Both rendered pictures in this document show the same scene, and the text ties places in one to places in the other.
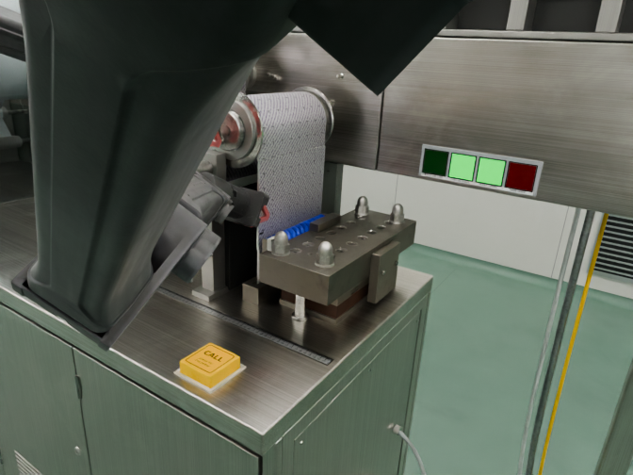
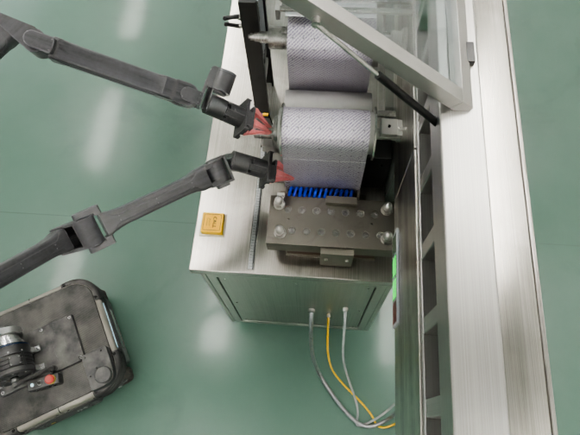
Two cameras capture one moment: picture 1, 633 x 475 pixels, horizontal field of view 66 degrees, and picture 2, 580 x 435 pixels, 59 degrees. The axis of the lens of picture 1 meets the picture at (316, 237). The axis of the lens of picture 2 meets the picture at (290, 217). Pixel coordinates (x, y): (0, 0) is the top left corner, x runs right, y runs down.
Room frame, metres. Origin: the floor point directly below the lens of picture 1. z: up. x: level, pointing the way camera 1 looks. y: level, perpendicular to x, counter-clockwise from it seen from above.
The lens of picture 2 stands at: (0.64, -0.55, 2.46)
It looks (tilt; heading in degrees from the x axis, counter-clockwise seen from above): 67 degrees down; 66
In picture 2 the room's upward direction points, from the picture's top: 5 degrees counter-clockwise
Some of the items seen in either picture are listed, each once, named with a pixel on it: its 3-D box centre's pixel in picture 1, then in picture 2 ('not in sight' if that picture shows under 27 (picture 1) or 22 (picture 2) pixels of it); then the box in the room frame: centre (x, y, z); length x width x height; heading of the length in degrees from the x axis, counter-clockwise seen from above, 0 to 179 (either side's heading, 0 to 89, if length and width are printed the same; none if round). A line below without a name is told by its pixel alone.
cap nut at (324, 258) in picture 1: (325, 253); (279, 230); (0.83, -0.02, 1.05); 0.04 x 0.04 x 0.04
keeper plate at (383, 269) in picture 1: (384, 271); (336, 258); (0.95, -0.15, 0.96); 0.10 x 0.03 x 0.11; 148
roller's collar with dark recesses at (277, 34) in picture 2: not in sight; (280, 37); (1.06, 0.40, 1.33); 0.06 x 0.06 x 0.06; 58
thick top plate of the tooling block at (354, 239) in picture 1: (346, 248); (333, 225); (0.99, -0.07, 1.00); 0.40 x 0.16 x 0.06; 148
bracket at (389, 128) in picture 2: not in sight; (391, 127); (1.20, 0.01, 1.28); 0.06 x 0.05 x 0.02; 148
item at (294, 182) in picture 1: (292, 194); (323, 175); (1.02, 0.06, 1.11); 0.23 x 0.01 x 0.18; 148
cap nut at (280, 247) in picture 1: (281, 241); (279, 201); (0.87, 0.07, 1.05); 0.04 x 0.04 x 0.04
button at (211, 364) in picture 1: (210, 364); (212, 223); (0.67, 0.16, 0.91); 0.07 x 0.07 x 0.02; 58
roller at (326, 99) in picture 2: not in sight; (327, 111); (1.12, 0.21, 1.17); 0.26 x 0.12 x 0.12; 148
